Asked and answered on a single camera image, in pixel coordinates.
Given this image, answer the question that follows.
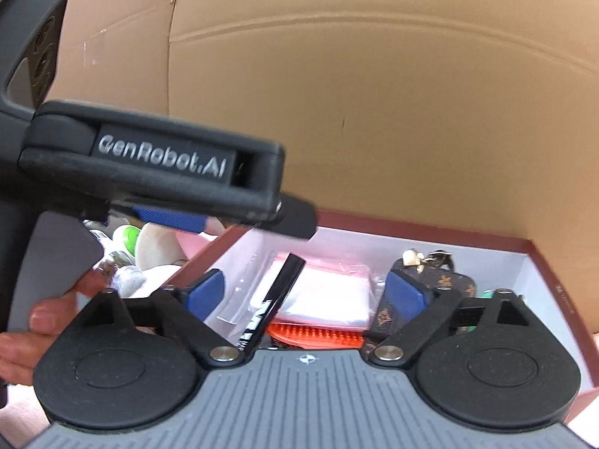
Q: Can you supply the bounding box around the brown cardboard backdrop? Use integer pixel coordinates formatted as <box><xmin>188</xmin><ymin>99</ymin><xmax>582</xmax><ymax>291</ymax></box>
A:
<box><xmin>47</xmin><ymin>0</ymin><xmax>599</xmax><ymax>335</ymax></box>

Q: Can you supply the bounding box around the white bowl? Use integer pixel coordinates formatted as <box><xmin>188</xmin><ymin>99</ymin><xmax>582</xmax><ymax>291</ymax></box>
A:
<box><xmin>135</xmin><ymin>222</ymin><xmax>189</xmax><ymax>273</ymax></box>

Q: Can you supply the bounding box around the clear plastic zip bag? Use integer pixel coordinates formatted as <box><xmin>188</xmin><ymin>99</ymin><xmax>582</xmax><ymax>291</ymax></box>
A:
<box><xmin>218</xmin><ymin>251</ymin><xmax>381</xmax><ymax>331</ymax></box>

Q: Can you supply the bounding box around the green and white toy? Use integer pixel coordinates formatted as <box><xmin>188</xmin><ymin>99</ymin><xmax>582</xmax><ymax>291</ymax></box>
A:
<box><xmin>111</xmin><ymin>224</ymin><xmax>142</xmax><ymax>257</ymax></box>

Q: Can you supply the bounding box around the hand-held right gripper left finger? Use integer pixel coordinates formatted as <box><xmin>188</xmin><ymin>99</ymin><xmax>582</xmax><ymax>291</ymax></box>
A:
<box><xmin>70</xmin><ymin>269</ymin><xmax>249</xmax><ymax>369</ymax></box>

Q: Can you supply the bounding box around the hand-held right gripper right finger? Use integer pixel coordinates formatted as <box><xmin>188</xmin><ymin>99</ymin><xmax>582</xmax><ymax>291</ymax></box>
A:
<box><xmin>363</xmin><ymin>272</ymin><xmax>540</xmax><ymax>369</ymax></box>

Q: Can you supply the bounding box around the brown monogram pouch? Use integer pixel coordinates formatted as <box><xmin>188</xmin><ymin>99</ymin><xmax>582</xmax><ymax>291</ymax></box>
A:
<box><xmin>365</xmin><ymin>249</ymin><xmax>478</xmax><ymax>357</ymax></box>

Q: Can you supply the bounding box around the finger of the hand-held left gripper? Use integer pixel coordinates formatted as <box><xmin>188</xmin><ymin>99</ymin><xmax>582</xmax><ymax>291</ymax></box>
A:
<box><xmin>131</xmin><ymin>205</ymin><xmax>209</xmax><ymax>235</ymax></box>
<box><xmin>276</xmin><ymin>194</ymin><xmax>318</xmax><ymax>240</ymax></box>

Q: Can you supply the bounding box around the person's left hand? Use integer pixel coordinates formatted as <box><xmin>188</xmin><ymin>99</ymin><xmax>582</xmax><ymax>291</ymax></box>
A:
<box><xmin>0</xmin><ymin>269</ymin><xmax>110</xmax><ymax>387</ymax></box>

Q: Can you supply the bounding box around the red-brown shoebox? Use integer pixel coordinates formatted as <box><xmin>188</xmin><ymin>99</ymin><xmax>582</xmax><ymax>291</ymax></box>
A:
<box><xmin>166</xmin><ymin>210</ymin><xmax>599</xmax><ymax>427</ymax></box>

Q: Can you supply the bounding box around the black glossy stick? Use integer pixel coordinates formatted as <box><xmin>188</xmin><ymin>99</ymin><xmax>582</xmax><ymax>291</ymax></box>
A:
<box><xmin>236</xmin><ymin>253</ymin><xmax>308</xmax><ymax>352</ymax></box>

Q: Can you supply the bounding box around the orange bristle brush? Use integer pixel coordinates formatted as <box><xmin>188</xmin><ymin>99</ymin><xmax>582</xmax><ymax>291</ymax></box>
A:
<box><xmin>268</xmin><ymin>321</ymin><xmax>367</xmax><ymax>349</ymax></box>

